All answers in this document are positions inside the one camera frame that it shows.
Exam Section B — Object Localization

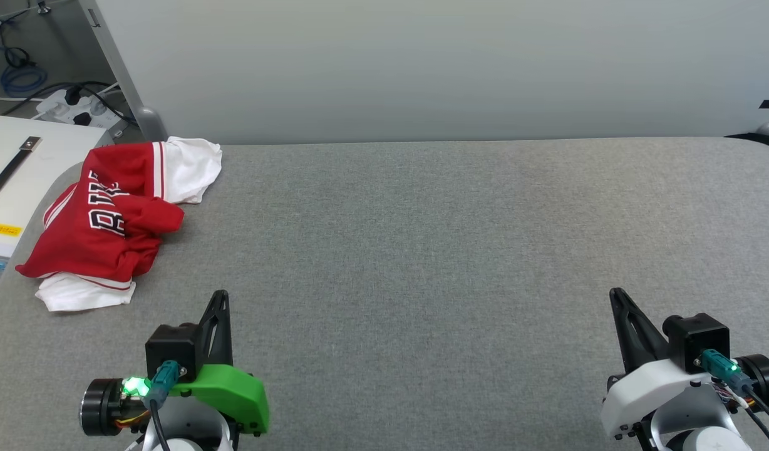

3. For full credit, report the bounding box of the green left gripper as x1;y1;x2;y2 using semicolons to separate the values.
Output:
79;289;271;437

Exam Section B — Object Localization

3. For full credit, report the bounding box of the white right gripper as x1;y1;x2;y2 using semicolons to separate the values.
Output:
601;288;769;439

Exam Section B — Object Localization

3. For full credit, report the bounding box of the red Bulls basketball jersey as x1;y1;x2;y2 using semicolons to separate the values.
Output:
15;137;223;313

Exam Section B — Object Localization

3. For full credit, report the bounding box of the grey fabric table cover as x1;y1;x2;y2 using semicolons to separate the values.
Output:
0;137;769;451

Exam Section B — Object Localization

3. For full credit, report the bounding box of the white metal equipment box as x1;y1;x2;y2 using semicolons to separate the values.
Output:
0;116;114;289

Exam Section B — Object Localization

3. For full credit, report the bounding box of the white power strip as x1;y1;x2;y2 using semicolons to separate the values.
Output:
34;88;130;140

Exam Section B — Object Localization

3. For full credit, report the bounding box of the light grey partition screen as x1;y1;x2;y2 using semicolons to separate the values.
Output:
78;0;769;146

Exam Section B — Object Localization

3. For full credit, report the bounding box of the teal left camera connector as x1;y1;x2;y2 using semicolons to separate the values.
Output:
148;360;186;408

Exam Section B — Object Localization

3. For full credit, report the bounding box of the teal camera connector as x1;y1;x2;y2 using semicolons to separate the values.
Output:
148;360;186;408
699;350;752;393

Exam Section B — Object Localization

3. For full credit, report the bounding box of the teal right camera connector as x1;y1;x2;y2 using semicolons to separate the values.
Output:
699;350;752;393

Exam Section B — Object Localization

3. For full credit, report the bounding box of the black left camera cable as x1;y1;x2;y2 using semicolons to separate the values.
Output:
148;401;172;451

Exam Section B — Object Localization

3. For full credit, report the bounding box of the black camera cable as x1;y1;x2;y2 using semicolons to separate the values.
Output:
743;387;769;434
148;401;172;451

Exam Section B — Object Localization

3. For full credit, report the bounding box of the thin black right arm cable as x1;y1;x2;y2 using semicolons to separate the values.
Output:
733;402;769;442

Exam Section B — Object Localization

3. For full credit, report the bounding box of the black right camera cable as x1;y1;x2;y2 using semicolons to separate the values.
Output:
743;387;769;434

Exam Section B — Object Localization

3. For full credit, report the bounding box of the black floor power cable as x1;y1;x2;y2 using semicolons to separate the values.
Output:
0;80;139;127

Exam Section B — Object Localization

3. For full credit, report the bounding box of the black strap handle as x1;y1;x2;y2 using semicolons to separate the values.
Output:
0;137;42;210

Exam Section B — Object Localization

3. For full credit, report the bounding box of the blue coiled cable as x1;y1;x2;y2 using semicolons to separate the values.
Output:
0;63;48;96

